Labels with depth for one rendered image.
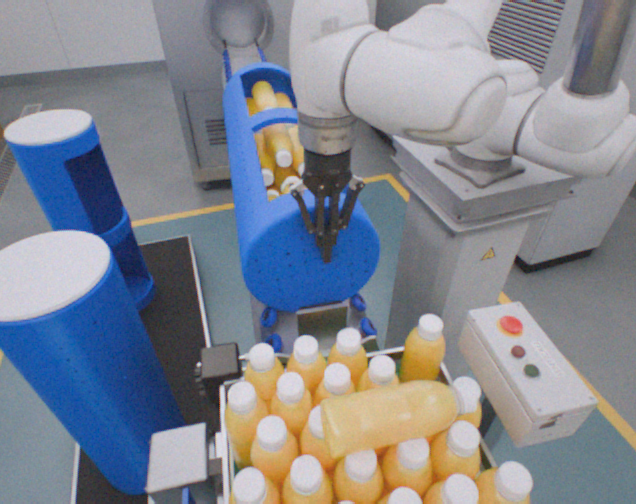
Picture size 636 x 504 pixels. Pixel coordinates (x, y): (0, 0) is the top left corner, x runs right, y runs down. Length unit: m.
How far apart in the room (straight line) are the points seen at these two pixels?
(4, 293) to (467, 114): 0.93
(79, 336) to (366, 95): 0.79
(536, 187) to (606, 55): 0.39
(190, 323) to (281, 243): 1.31
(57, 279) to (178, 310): 1.13
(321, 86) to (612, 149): 0.68
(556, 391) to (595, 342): 1.74
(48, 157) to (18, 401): 1.10
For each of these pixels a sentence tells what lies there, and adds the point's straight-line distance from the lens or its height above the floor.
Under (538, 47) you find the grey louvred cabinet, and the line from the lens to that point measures 2.37.
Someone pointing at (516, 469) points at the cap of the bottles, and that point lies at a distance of 0.64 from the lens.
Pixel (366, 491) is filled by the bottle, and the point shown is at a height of 1.06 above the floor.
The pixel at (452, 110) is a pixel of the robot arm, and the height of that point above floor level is 1.49.
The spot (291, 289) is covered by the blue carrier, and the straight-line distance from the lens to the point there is 0.86.
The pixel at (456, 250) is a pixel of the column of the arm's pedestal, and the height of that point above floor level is 0.90.
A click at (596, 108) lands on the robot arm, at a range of 1.03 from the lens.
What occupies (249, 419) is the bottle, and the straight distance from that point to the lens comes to 0.67.
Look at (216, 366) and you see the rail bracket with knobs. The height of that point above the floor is 1.00.
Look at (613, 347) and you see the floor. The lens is 2.49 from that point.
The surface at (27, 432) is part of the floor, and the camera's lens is 2.19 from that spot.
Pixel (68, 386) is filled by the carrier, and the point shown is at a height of 0.80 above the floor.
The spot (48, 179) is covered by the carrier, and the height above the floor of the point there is 0.90.
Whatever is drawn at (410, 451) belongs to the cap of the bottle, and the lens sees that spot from 0.61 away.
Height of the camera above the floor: 1.65
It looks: 41 degrees down
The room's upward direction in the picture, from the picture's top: straight up
